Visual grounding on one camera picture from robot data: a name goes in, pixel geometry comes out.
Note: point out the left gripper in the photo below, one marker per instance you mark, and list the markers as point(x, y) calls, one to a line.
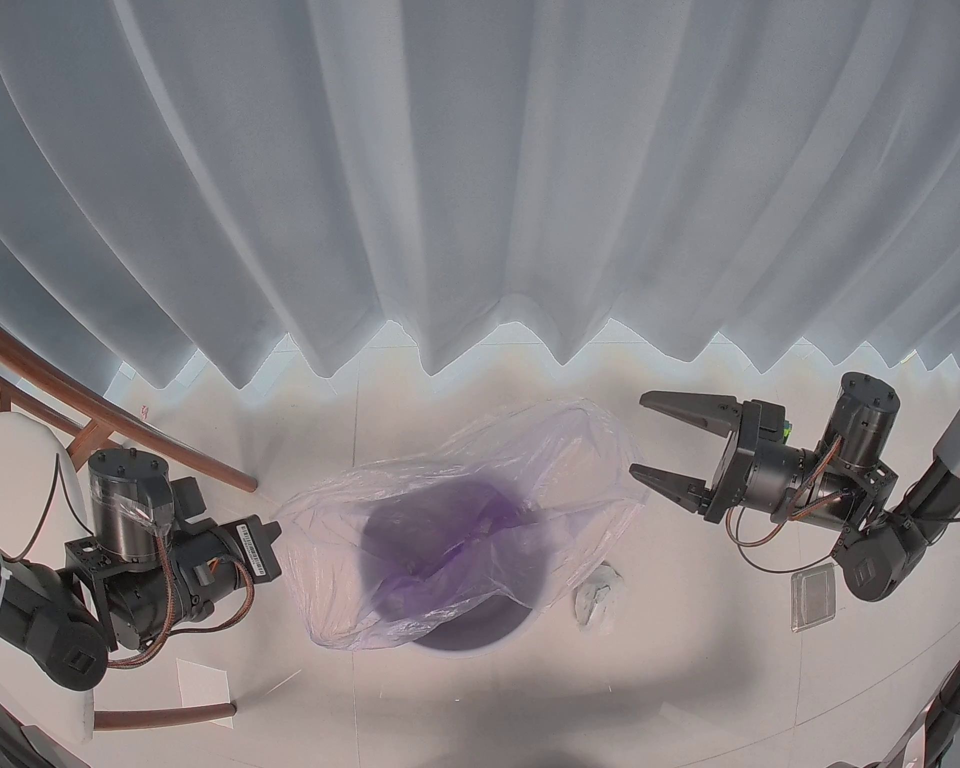
point(225, 559)

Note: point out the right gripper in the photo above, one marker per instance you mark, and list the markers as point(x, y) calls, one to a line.
point(772, 480)

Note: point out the purple plastic bag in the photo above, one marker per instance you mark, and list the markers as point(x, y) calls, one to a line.
point(420, 480)

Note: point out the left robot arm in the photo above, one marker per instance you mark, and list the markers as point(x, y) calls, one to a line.
point(124, 502)

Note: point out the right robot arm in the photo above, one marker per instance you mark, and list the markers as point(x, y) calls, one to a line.
point(862, 420)

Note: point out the white trash bin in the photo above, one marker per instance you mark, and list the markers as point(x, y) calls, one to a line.
point(487, 643)

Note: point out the crumpled white paper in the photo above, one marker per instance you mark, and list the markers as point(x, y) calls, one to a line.
point(596, 596)

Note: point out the pale blue-white curtain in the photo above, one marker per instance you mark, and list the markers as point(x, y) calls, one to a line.
point(465, 165)

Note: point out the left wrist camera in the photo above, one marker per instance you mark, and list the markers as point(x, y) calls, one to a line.
point(187, 499)

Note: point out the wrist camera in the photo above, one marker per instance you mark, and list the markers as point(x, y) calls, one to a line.
point(772, 424)
point(187, 499)

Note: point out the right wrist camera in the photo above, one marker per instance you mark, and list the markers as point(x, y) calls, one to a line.
point(772, 424)

